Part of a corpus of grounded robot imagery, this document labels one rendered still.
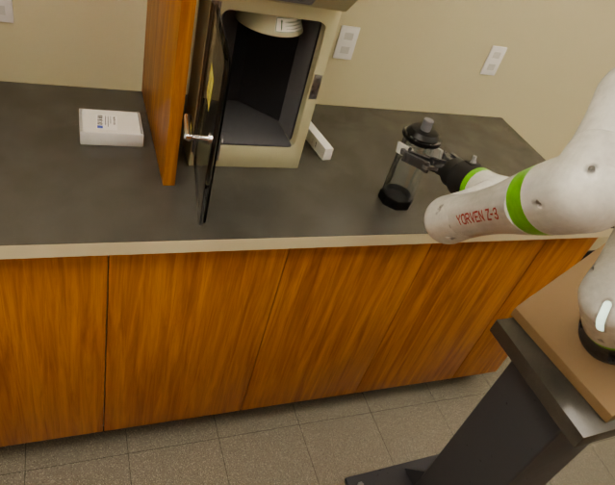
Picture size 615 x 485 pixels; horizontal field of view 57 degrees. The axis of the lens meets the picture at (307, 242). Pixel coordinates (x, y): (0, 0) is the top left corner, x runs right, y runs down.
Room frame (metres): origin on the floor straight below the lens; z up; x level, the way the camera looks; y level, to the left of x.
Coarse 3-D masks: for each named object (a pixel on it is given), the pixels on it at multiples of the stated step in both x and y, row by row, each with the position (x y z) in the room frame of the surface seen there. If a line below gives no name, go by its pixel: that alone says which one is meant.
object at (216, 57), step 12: (216, 12) 1.18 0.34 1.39; (216, 24) 1.15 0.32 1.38; (216, 36) 1.12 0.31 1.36; (216, 48) 1.10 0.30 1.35; (216, 60) 1.07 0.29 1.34; (228, 60) 0.97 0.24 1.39; (216, 72) 1.05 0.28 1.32; (204, 84) 1.20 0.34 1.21; (216, 84) 1.02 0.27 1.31; (204, 96) 1.17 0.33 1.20; (216, 96) 1.00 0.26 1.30; (204, 108) 1.14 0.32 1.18; (216, 108) 0.97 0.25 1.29; (204, 120) 1.11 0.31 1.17; (216, 120) 0.96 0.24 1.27; (204, 132) 1.08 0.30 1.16; (216, 132) 0.96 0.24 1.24; (204, 144) 1.05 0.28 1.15; (204, 156) 1.03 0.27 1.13; (204, 168) 1.00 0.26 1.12; (204, 180) 0.97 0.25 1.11; (204, 192) 0.96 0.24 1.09; (204, 204) 0.96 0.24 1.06
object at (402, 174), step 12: (408, 144) 1.37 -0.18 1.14; (432, 144) 1.37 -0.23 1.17; (396, 156) 1.40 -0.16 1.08; (396, 168) 1.38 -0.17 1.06; (408, 168) 1.36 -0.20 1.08; (396, 180) 1.37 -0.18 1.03; (408, 180) 1.36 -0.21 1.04; (420, 180) 1.39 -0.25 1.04; (396, 192) 1.36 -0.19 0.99; (408, 192) 1.37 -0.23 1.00
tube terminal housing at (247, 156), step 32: (224, 0) 1.26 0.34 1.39; (256, 0) 1.30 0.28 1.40; (320, 32) 1.42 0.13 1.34; (192, 64) 1.33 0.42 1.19; (320, 64) 1.40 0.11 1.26; (192, 96) 1.29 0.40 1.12; (192, 128) 1.25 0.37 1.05; (192, 160) 1.25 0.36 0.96; (224, 160) 1.30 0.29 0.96; (256, 160) 1.34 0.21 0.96; (288, 160) 1.39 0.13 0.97
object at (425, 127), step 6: (426, 120) 1.40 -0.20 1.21; (432, 120) 1.41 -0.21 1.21; (408, 126) 1.42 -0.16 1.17; (414, 126) 1.41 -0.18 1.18; (420, 126) 1.42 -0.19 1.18; (426, 126) 1.39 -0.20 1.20; (408, 132) 1.39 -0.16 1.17; (414, 132) 1.38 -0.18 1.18; (420, 132) 1.38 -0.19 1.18; (426, 132) 1.40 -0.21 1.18; (432, 132) 1.41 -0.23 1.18; (420, 138) 1.37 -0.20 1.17; (426, 138) 1.37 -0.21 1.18; (432, 138) 1.38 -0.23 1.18; (438, 138) 1.40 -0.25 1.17
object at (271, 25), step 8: (240, 16) 1.37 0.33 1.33; (248, 16) 1.36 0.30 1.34; (256, 16) 1.35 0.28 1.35; (264, 16) 1.35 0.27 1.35; (272, 16) 1.36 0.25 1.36; (280, 16) 1.36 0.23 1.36; (248, 24) 1.35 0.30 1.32; (256, 24) 1.34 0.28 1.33; (264, 24) 1.35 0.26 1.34; (272, 24) 1.35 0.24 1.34; (280, 24) 1.36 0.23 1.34; (288, 24) 1.37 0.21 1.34; (296, 24) 1.40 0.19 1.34; (264, 32) 1.34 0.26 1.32; (272, 32) 1.35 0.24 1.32; (280, 32) 1.35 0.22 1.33; (288, 32) 1.37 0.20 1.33; (296, 32) 1.39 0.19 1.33
